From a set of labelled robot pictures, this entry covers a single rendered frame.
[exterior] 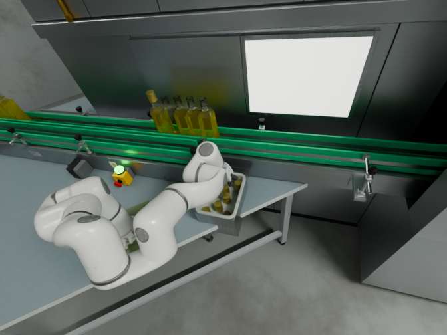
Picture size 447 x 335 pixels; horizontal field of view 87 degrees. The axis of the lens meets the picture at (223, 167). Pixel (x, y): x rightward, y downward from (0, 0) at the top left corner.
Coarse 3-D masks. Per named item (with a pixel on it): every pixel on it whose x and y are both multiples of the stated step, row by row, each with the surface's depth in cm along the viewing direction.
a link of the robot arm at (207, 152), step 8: (200, 144) 77; (208, 144) 76; (200, 152) 76; (208, 152) 75; (216, 152) 76; (192, 160) 75; (200, 160) 76; (208, 160) 75; (216, 160) 78; (184, 168) 76; (192, 168) 74; (184, 176) 74; (192, 176) 73
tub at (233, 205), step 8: (240, 176) 104; (232, 184) 110; (232, 192) 107; (240, 192) 98; (216, 200) 106; (232, 200) 105; (200, 208) 99; (224, 208) 103; (232, 208) 102; (216, 216) 93; (224, 216) 92; (232, 216) 92
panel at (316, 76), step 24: (264, 48) 83; (288, 48) 81; (312, 48) 79; (336, 48) 77; (360, 48) 75; (264, 72) 90; (288, 72) 88; (312, 72) 85; (336, 72) 83; (360, 72) 81; (264, 96) 99; (288, 96) 95; (312, 96) 93; (336, 96) 90
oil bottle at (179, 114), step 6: (180, 108) 99; (186, 108) 100; (174, 114) 100; (180, 114) 99; (180, 120) 102; (186, 120) 102; (180, 126) 105; (186, 126) 104; (180, 132) 108; (186, 132) 107
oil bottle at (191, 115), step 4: (188, 108) 98; (196, 108) 98; (200, 108) 100; (188, 112) 98; (192, 112) 97; (196, 112) 97; (188, 116) 99; (192, 116) 98; (196, 116) 98; (188, 120) 101; (192, 120) 100; (196, 120) 99; (192, 124) 102; (196, 124) 101; (192, 128) 104; (196, 128) 103; (200, 128) 103; (192, 132) 106; (196, 132) 105; (200, 132) 104
